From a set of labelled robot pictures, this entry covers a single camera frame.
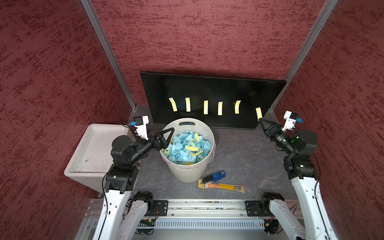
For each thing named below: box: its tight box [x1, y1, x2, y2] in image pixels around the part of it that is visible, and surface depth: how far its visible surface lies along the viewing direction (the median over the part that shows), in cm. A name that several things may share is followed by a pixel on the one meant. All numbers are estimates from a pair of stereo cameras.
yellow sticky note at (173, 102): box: [168, 97, 178, 112], surface depth 72 cm
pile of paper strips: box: [162, 130, 212, 165], surface depth 75 cm
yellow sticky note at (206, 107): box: [203, 100, 209, 115], surface depth 72 cm
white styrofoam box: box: [64, 123, 137, 193], surface depth 67 cm
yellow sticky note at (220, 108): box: [218, 101, 223, 116], surface depth 73 cm
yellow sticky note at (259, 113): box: [255, 107, 263, 122], surface depth 67 cm
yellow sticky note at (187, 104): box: [185, 97, 191, 112], surface depth 71 cm
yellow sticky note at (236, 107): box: [234, 100, 242, 114], surface depth 72 cm
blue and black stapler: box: [202, 170, 226, 184], surface depth 84 cm
